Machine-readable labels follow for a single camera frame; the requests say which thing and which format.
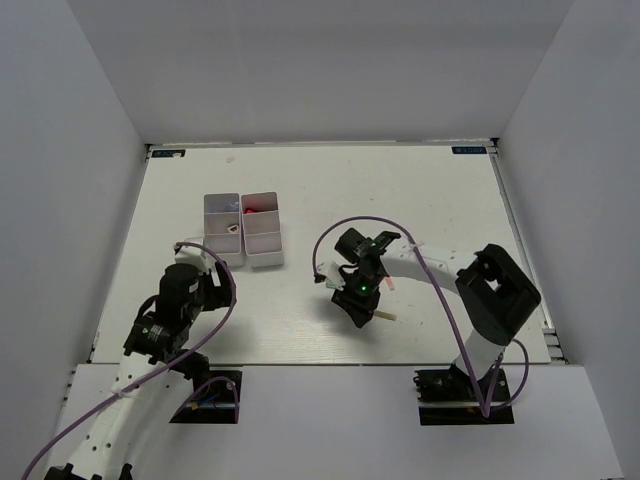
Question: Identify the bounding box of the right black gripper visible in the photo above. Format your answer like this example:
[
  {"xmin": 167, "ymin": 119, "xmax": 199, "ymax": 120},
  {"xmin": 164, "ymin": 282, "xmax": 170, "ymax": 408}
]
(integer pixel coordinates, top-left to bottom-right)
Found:
[{"xmin": 332, "ymin": 270, "xmax": 384, "ymax": 329}]

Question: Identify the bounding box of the pink cap black highlighter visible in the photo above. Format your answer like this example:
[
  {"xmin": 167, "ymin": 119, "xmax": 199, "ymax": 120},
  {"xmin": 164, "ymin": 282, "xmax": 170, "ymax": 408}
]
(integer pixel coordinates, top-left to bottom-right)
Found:
[{"xmin": 244, "ymin": 201, "xmax": 268, "ymax": 212}]

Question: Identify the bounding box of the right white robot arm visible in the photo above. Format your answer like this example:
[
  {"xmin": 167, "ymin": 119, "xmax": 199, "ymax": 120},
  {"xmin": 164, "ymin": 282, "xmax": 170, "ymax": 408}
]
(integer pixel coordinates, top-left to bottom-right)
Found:
[{"xmin": 315, "ymin": 228, "xmax": 541, "ymax": 399}]

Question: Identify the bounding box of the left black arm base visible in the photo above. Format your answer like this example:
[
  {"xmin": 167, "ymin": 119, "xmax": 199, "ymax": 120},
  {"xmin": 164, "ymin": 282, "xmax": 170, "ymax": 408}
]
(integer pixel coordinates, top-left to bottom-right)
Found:
[{"xmin": 170, "ymin": 368, "xmax": 243, "ymax": 425}]

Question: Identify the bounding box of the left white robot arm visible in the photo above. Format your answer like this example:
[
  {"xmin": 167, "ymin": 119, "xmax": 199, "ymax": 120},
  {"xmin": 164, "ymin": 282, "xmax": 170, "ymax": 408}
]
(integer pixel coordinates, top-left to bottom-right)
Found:
[{"xmin": 45, "ymin": 259, "xmax": 236, "ymax": 479}]

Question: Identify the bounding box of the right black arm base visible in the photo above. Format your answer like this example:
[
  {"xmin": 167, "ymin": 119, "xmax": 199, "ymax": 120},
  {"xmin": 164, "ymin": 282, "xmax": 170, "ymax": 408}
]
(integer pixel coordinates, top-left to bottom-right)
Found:
[{"xmin": 413, "ymin": 368, "xmax": 515, "ymax": 427}]

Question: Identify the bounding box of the yellow flat stick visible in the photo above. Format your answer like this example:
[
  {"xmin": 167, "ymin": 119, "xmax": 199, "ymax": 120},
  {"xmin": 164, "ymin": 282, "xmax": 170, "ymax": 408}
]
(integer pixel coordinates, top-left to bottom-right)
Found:
[{"xmin": 374, "ymin": 310, "xmax": 398, "ymax": 321}]

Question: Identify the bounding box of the right white organizer bin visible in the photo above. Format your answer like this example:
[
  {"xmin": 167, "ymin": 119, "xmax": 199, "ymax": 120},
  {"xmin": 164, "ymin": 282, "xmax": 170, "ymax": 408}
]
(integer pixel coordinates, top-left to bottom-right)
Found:
[{"xmin": 240, "ymin": 191, "xmax": 285, "ymax": 269}]

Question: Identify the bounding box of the white organizer bin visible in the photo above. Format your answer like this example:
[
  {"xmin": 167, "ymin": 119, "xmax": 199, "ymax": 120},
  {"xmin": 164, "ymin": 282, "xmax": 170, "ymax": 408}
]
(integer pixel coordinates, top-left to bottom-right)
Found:
[
  {"xmin": 240, "ymin": 191, "xmax": 285, "ymax": 269},
  {"xmin": 203, "ymin": 193, "xmax": 245, "ymax": 267}
]

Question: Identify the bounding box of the left white organizer bin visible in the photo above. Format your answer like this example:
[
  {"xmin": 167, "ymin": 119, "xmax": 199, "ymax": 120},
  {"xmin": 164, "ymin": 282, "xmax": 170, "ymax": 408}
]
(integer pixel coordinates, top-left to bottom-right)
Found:
[{"xmin": 203, "ymin": 193, "xmax": 245, "ymax": 267}]

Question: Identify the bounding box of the left blue table label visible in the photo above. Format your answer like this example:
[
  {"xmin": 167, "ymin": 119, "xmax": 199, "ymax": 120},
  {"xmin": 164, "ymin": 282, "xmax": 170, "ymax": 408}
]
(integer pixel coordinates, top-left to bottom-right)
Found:
[{"xmin": 151, "ymin": 149, "xmax": 186, "ymax": 158}]

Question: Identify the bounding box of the blue table label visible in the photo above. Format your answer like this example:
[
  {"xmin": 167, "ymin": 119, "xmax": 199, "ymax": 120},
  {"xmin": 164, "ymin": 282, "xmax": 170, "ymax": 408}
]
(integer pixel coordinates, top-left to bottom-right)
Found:
[
  {"xmin": 151, "ymin": 149, "xmax": 186, "ymax": 158},
  {"xmin": 451, "ymin": 145, "xmax": 487, "ymax": 155}
]

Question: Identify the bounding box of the right blue table label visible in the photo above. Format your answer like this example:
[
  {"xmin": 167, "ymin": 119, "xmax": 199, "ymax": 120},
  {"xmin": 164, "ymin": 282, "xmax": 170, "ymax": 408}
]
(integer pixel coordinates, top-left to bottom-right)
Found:
[{"xmin": 451, "ymin": 145, "xmax": 487, "ymax": 155}]

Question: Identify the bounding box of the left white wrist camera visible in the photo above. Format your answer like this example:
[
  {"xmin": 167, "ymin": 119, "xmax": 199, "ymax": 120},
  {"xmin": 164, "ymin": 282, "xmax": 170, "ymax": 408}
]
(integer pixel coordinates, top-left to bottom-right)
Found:
[{"xmin": 174, "ymin": 237, "xmax": 211, "ymax": 274}]

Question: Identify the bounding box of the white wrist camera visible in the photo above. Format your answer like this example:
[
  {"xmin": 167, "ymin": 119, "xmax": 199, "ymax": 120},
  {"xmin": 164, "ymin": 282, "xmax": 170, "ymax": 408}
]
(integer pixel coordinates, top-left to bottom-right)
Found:
[
  {"xmin": 174, "ymin": 237, "xmax": 211, "ymax": 274},
  {"xmin": 314, "ymin": 261, "xmax": 346, "ymax": 291}
]

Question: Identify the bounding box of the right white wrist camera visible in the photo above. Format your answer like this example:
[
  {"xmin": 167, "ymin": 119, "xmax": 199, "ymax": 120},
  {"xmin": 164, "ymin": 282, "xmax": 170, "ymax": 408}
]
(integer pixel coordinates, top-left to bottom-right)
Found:
[{"xmin": 314, "ymin": 261, "xmax": 346, "ymax": 291}]

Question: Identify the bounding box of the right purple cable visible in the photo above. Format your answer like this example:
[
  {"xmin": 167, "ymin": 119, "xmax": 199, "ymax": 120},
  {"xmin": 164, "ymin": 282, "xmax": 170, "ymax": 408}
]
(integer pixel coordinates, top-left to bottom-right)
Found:
[{"xmin": 311, "ymin": 215, "xmax": 530, "ymax": 418}]

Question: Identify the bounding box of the purple cable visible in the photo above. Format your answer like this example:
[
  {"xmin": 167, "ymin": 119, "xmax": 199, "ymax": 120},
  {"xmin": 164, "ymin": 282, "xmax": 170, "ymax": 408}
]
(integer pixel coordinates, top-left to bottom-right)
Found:
[
  {"xmin": 21, "ymin": 241, "xmax": 239, "ymax": 480},
  {"xmin": 311, "ymin": 215, "xmax": 530, "ymax": 418}
]

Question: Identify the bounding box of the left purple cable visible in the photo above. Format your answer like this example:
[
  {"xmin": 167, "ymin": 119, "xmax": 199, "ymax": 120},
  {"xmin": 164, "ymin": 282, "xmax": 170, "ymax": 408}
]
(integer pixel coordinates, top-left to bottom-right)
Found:
[{"xmin": 21, "ymin": 241, "xmax": 239, "ymax": 480}]

